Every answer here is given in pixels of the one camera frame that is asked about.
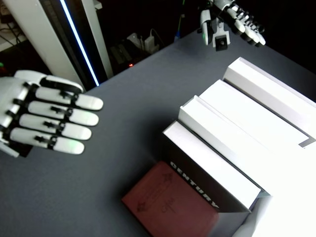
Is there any black device with red light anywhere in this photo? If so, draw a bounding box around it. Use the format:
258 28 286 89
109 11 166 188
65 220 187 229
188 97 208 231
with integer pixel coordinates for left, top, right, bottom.
108 44 135 72

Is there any white bookend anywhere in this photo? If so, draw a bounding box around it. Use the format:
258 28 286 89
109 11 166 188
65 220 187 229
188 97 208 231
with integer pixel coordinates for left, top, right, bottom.
232 194 275 237

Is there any black Century book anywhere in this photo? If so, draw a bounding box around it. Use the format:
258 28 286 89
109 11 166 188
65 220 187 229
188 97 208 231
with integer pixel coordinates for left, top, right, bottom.
162 120 262 213

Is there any white special issue book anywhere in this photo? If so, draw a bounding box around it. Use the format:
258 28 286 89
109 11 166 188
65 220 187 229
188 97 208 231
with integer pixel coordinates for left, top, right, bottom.
223 56 316 141

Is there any grey table cloth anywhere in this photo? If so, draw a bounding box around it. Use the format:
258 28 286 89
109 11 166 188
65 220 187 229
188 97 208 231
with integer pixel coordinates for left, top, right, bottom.
0 29 316 237

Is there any white power adapter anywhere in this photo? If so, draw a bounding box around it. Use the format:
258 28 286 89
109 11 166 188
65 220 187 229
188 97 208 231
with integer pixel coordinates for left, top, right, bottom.
144 28 160 53

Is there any black cable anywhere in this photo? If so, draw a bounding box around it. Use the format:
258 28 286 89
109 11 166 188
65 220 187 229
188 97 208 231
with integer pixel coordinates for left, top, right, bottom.
0 26 25 46

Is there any thin white book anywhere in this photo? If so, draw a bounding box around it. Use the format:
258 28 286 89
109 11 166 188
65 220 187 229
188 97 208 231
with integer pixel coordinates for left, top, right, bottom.
178 95 274 198

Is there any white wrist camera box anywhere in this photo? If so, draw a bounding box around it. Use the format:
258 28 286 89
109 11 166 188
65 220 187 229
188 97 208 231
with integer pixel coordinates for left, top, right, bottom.
212 23 232 52

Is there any white book with grey mark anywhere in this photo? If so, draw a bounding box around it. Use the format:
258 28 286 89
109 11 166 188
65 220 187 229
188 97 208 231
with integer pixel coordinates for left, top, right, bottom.
198 79 316 173

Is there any white column with blue light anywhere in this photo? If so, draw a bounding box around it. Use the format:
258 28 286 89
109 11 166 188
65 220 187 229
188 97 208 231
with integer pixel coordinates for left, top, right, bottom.
2 0 114 92

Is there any blue and green cable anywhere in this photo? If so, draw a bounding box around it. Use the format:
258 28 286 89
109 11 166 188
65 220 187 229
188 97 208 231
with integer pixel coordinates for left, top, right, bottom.
174 0 187 42

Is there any red book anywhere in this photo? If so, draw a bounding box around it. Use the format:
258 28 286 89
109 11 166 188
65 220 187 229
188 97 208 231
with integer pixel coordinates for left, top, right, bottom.
120 160 220 237

